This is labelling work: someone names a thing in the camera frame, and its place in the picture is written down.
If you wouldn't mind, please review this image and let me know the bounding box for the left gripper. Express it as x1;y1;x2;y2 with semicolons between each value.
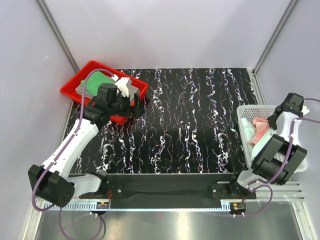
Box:
108;91;145;119

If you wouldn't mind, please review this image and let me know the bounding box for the pink cloth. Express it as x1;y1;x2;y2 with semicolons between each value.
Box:
247;117;275;145

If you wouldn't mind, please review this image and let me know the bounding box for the grey towel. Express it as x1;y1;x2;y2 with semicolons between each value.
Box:
75;80;140;103

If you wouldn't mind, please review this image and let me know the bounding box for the white cloth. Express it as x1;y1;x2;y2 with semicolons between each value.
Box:
240;117;276;167

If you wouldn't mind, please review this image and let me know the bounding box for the green towel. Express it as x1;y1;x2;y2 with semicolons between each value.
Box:
84;71;115;99

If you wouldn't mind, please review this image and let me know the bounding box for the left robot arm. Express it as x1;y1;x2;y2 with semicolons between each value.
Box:
28;83;145;208

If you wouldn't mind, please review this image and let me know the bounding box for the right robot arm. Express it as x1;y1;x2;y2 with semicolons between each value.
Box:
226;92;307;199

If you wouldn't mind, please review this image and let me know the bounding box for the white perforated basket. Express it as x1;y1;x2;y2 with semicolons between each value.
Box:
237;105;302;168

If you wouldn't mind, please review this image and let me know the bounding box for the red plastic tray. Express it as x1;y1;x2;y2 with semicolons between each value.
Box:
60;60;148;129

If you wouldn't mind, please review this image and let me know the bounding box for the right connector board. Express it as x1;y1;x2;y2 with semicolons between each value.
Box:
230;202;247;212

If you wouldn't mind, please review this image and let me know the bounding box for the connector board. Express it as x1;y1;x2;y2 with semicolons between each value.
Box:
230;202;247;212
96;200;110;209

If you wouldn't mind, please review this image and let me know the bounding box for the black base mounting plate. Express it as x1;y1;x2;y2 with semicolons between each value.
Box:
49;172;258;210

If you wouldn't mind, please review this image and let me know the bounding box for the left connector board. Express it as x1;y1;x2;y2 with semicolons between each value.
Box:
96;200;110;209

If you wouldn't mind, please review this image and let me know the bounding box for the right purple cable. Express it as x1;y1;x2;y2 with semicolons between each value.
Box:
247;97;320;217

